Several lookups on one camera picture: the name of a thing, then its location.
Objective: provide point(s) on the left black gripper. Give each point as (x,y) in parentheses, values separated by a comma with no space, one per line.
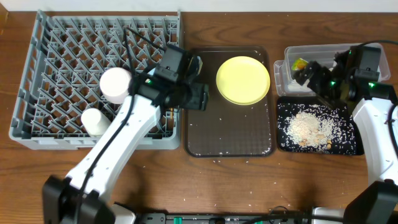
(195,97)

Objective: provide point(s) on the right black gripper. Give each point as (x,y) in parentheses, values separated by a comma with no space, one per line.
(321,72)

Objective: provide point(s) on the green orange snack wrapper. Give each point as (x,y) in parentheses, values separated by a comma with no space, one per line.
(299,64)

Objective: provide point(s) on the yellow round plate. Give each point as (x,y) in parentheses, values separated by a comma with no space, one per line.
(243,80)

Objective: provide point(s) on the rice and food scraps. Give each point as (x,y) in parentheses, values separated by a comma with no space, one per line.
(308,129)

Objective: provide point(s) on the pink white bowl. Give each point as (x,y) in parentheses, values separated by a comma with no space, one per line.
(114,84)

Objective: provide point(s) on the white paper cup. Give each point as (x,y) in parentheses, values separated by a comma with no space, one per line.
(95,122)

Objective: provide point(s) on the white paper napkin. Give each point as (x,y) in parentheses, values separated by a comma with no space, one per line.
(295,87)

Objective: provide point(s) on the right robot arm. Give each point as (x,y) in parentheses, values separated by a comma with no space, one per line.
(354,81)

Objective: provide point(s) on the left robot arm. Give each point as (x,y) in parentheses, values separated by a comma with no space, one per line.
(83,195)

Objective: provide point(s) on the black rectangular waste tray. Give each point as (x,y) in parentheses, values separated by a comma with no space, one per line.
(311,146)

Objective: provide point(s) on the clear plastic bin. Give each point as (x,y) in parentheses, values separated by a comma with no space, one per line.
(323,54)

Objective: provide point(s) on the dark brown serving tray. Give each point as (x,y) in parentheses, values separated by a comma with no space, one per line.
(225,129)

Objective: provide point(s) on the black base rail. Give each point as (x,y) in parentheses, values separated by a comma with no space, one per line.
(233,218)

